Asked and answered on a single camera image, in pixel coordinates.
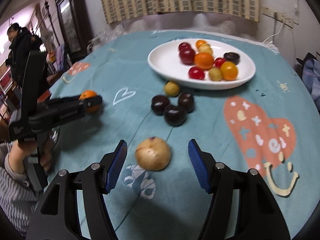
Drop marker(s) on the dark red plum back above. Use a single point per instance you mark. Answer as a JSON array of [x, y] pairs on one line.
[[183, 46]]

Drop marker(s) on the pale yellow small fruit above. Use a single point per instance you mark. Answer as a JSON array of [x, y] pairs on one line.
[[205, 48]]

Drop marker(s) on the black plum front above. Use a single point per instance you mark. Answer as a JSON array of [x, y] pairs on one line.
[[175, 115]]

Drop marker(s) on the beige potato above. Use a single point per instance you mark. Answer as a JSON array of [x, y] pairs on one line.
[[153, 154]]

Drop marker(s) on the blue clothes pile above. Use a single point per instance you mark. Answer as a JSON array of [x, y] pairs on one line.
[[310, 77]]

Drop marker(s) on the black plum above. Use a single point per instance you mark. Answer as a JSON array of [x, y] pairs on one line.
[[175, 115], [158, 104], [186, 100]]

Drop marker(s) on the person left hand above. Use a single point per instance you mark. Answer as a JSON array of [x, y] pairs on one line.
[[21, 150]]

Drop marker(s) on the teal patterned tablecloth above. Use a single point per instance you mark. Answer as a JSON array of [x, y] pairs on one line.
[[270, 119]]

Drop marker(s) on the red cherry tomato back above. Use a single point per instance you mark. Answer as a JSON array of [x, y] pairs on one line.
[[219, 61]]

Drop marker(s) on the dark red plum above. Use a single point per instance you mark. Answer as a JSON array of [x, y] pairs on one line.
[[187, 56], [183, 46]]

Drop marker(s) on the small yellow-green fruit back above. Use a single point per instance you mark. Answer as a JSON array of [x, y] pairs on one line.
[[172, 89]]

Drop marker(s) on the person in black coat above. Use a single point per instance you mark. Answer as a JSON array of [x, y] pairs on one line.
[[22, 43]]

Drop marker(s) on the dark red plum front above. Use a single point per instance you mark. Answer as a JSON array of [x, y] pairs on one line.
[[187, 56]]

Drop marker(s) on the white kettle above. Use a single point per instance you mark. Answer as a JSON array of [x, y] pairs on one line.
[[94, 44]]

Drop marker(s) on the yellow orange persimmon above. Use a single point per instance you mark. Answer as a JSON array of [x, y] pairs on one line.
[[229, 71]]

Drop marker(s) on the grey knit sleeve forearm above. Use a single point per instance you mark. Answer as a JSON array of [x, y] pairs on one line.
[[18, 201]]

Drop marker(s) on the red cherry tomato front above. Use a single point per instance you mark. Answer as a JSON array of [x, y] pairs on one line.
[[196, 73]]

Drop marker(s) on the wall power strip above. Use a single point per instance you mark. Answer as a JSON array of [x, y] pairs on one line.
[[283, 17]]

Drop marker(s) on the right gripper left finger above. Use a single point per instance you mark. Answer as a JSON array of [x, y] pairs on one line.
[[56, 216]]

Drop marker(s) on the small orange kumquat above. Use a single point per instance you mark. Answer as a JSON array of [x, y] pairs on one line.
[[200, 43]]

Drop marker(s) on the small mandarin orange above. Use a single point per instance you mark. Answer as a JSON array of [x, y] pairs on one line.
[[204, 61]]

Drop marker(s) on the dark framed picture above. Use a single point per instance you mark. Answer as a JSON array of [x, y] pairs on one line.
[[75, 27]]

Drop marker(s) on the large orange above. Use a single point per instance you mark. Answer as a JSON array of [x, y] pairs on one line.
[[92, 100]]

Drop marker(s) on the dark purple mangosteen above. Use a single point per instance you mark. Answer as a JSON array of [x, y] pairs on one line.
[[232, 57]]

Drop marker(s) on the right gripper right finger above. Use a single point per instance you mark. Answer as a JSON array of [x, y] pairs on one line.
[[259, 216]]

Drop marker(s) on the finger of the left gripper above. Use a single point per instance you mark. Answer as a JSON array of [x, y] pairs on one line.
[[67, 101]]

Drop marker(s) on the white oval plate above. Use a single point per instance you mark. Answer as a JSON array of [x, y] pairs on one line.
[[165, 61]]

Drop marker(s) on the red cherry tomato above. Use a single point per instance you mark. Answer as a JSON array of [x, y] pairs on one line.
[[219, 61], [196, 73]]

